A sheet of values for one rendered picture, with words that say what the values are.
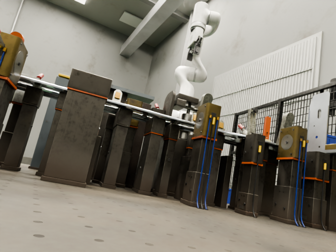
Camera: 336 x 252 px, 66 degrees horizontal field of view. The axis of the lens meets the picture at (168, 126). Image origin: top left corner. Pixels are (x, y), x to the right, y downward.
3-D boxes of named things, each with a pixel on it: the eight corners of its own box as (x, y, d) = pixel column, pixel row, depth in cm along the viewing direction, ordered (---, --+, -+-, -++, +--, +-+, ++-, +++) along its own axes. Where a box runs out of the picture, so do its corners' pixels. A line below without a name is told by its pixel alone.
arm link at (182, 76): (188, 124, 157) (162, 119, 158) (186, 134, 167) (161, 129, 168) (199, 64, 182) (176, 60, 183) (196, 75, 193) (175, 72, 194)
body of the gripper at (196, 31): (188, 31, 150) (184, 49, 148) (195, 22, 140) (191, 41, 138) (199, 35, 152) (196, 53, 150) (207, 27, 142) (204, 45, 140)
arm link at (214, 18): (211, 51, 172) (220, 22, 142) (188, 48, 173) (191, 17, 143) (213, 40, 174) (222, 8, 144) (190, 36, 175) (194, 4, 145)
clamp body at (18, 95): (-11, 164, 95) (19, 72, 102) (-2, 164, 106) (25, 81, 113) (11, 168, 97) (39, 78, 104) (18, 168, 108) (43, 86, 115)
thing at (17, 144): (-1, 168, 83) (27, 84, 89) (4, 168, 88) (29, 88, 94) (17, 171, 85) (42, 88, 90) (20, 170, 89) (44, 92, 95)
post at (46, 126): (28, 168, 114) (55, 75, 123) (31, 167, 121) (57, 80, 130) (46, 171, 116) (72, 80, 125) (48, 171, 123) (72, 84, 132)
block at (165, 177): (157, 196, 99) (171, 122, 104) (152, 194, 105) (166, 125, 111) (166, 197, 100) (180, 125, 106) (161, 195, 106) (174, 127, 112)
